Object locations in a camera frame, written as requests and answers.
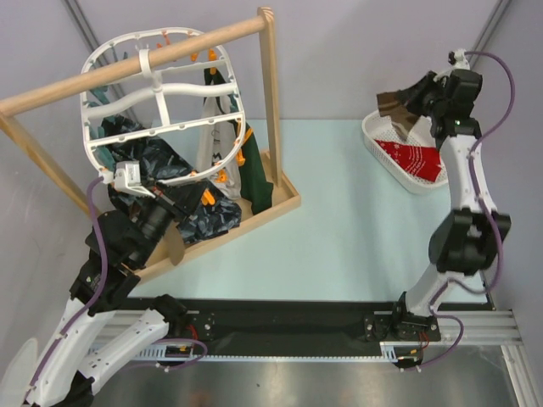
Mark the aluminium frame rail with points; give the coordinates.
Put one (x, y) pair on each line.
(472, 327)

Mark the orange plastic clothespin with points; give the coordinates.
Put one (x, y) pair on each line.
(207, 198)

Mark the white perforated plastic basket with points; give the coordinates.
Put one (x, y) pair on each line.
(377, 129)

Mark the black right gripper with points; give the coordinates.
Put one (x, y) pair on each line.
(425, 91)

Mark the red patterned sock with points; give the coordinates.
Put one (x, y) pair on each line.
(422, 162)

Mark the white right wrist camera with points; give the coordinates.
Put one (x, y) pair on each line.
(457, 60)

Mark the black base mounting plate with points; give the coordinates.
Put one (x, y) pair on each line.
(277, 325)

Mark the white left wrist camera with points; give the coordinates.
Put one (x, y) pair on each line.
(126, 178)

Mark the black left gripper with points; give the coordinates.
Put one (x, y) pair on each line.
(187, 199)

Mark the white plastic clip hanger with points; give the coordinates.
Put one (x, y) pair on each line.
(154, 116)

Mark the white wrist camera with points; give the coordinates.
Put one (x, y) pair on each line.
(457, 60)
(126, 178)

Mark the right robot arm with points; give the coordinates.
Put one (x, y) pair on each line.
(470, 238)

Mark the orange clothespin on rim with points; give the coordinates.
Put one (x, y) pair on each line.
(240, 158)

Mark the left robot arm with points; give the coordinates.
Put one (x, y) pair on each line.
(68, 373)

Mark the green and white t-shirt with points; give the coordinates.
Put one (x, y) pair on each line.
(243, 176)

